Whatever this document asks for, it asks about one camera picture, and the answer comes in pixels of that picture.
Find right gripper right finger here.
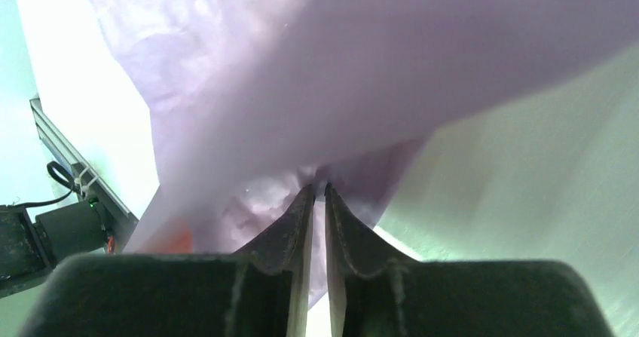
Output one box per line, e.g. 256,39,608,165
325,185,613,336

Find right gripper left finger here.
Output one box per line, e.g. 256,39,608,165
20,185,315,336

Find pink wrapping paper sheet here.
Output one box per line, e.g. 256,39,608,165
89,0,638,314

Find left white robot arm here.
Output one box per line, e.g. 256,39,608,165
1,161,117,298

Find aluminium frame rail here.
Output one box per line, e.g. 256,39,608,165
29,97,139,253

